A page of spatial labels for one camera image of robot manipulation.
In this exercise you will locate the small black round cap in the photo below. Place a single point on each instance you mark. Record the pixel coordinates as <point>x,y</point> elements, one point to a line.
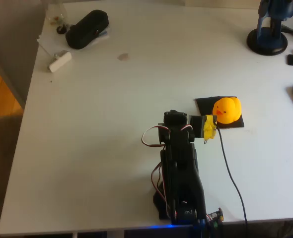
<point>61,30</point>

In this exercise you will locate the white power adapter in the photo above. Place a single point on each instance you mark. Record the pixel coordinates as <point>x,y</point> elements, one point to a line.
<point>60,62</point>

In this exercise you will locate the black zipped case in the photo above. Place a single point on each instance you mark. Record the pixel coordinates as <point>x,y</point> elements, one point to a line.
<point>87,28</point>

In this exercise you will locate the small controller board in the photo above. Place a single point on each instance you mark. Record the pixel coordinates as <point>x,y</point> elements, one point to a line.
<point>214,217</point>

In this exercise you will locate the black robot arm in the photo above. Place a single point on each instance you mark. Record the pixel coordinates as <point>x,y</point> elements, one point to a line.
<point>183,173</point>

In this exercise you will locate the yellow rubber duck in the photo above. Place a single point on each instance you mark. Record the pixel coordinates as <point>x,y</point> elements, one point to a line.
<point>227,110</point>

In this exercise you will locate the white paper sheets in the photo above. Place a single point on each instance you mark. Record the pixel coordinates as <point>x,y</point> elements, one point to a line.
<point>51,42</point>

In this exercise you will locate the blue table clamp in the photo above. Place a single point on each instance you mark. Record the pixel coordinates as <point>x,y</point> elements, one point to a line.
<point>199,229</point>

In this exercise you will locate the clear glass bottle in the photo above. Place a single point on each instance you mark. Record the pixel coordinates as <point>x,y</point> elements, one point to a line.
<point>58,17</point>

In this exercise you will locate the black square mat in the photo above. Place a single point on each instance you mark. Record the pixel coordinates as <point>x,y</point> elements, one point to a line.
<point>204,105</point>

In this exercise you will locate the blue stand with black base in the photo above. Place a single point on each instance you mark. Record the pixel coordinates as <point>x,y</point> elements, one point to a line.
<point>267,41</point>

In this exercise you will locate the black camera with yellow tape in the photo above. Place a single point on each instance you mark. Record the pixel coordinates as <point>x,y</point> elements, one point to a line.
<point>209,129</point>

